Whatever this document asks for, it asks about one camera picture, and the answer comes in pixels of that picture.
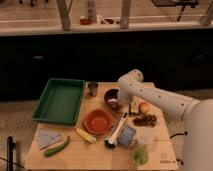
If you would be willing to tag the dark brown bowl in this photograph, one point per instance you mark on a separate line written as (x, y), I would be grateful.
(110, 98)

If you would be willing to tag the small metal cup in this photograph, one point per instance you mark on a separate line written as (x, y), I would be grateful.
(93, 88)

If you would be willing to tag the green plastic tray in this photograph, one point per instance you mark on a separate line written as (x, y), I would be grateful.
(60, 102)

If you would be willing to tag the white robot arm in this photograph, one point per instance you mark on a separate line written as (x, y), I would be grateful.
(196, 114)

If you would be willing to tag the small white box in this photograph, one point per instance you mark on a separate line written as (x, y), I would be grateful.
(133, 107)

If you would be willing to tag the bunch of dark grapes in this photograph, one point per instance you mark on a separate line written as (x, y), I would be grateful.
(147, 120)

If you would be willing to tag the red bowl on shelf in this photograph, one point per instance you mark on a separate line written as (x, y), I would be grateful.
(85, 21)

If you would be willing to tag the black and white spatula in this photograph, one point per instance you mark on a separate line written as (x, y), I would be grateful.
(112, 140)

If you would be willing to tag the blue sponge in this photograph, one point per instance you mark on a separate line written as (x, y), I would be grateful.
(126, 136)

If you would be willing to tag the orange bowl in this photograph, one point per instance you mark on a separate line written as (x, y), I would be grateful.
(97, 121)

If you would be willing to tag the light blue folded cloth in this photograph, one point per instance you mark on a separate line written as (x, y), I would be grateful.
(46, 138)

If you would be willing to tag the white bottle on shelf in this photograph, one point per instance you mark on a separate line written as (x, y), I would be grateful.
(91, 10)

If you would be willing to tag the black floor stand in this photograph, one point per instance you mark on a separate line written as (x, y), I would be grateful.
(10, 148)

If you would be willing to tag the orange peach fruit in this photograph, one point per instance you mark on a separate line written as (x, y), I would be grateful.
(144, 107)

